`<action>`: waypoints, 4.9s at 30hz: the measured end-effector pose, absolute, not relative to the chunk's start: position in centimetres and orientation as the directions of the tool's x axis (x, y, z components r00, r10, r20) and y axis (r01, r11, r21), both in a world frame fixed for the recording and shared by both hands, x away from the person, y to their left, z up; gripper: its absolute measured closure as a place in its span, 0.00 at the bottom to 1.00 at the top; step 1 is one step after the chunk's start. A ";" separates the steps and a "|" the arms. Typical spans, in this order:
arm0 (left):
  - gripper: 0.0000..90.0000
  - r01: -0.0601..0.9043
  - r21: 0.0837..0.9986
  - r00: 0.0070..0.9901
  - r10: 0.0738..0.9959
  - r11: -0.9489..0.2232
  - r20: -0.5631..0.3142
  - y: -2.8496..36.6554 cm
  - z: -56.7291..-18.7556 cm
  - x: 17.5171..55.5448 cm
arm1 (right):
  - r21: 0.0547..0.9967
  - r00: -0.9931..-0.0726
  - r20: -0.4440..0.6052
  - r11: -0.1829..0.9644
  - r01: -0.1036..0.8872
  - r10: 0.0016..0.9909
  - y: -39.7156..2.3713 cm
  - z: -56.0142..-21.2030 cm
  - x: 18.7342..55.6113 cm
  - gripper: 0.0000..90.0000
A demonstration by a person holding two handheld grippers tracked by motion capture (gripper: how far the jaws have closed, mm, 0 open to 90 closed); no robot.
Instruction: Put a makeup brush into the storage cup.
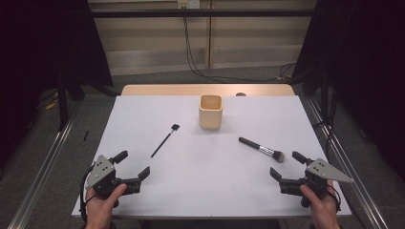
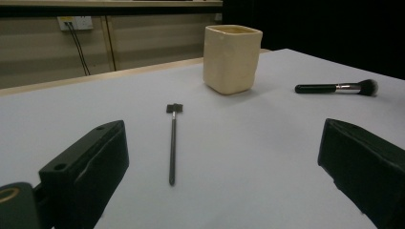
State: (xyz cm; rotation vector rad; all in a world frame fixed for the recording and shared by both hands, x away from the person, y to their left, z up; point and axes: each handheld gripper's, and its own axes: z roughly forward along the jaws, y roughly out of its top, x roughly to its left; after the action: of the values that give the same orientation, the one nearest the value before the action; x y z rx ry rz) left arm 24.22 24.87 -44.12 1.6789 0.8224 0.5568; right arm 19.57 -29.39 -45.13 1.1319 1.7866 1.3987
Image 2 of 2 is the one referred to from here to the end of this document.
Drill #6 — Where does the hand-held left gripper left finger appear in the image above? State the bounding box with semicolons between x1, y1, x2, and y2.
38;119;130;229

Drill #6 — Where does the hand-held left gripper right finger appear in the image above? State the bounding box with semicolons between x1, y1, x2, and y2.
317;117;405;229

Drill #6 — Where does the thin black eyebrow brush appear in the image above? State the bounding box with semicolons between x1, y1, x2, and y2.
165;102;184;187

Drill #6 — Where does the black fluffy makeup brush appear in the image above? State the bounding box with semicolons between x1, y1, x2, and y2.
294;78;380;97

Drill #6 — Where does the cream square cup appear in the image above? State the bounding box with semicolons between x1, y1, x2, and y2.
202;24;264;95

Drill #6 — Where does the white table mat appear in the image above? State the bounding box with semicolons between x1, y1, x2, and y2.
0;48;405;229

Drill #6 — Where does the black curtain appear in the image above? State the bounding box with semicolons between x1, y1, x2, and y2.
222;0;405;80

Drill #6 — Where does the black wall cable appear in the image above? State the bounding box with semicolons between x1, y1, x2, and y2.
65;22;90;76
68;22;92;76

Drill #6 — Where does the white wall socket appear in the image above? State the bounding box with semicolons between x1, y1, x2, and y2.
56;15;95;31

